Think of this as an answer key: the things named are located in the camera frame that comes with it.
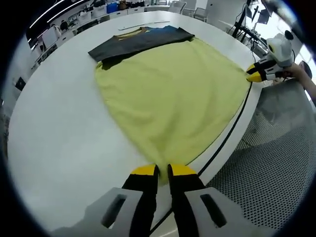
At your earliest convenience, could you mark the black monitor stand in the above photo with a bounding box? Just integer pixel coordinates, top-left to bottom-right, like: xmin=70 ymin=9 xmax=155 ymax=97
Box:
xmin=227 ymin=0 xmax=272 ymax=48

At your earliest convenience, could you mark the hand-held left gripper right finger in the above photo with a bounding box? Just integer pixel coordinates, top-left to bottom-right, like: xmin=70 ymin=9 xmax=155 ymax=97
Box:
xmin=167 ymin=163 xmax=245 ymax=237

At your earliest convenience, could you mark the yellow blue grey garment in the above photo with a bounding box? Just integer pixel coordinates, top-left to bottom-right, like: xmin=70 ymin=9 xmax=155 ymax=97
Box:
xmin=88 ymin=25 xmax=252 ymax=186

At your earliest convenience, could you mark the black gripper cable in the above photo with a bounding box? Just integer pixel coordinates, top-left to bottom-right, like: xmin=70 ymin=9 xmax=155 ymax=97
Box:
xmin=149 ymin=80 xmax=253 ymax=234

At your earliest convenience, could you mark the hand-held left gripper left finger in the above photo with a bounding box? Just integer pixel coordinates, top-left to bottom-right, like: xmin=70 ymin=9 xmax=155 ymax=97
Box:
xmin=85 ymin=163 xmax=160 ymax=237

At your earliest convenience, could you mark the black bin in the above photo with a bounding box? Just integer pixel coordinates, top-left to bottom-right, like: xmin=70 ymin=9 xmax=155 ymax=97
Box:
xmin=14 ymin=77 xmax=27 ymax=90

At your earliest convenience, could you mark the person's right hand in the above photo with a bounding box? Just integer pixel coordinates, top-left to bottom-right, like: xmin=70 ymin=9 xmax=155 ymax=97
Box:
xmin=282 ymin=64 xmax=309 ymax=80

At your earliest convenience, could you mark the white square pillar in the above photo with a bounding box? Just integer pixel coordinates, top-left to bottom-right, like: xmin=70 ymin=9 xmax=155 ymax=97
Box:
xmin=6 ymin=39 xmax=34 ymax=98

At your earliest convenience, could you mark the white office chair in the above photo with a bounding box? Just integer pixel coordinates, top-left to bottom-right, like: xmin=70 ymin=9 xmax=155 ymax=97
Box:
xmin=194 ymin=7 xmax=208 ymax=22
xmin=170 ymin=1 xmax=187 ymax=13

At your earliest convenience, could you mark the white mesh chair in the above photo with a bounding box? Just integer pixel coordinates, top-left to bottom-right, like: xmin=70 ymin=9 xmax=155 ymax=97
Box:
xmin=204 ymin=79 xmax=316 ymax=230

